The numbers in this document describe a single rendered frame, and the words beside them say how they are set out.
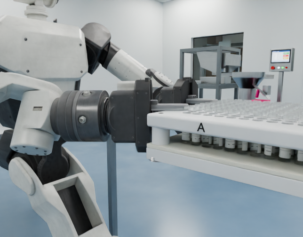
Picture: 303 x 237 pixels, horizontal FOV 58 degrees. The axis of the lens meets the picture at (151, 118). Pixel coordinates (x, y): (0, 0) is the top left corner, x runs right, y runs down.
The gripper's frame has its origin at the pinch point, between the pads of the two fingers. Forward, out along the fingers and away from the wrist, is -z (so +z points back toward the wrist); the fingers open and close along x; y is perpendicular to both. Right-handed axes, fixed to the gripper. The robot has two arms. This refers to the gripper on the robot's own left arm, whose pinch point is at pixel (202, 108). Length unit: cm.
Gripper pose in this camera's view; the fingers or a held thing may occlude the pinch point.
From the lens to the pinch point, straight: 55.7
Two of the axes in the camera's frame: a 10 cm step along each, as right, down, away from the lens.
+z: -6.9, -0.9, 7.2
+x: 0.2, 9.9, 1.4
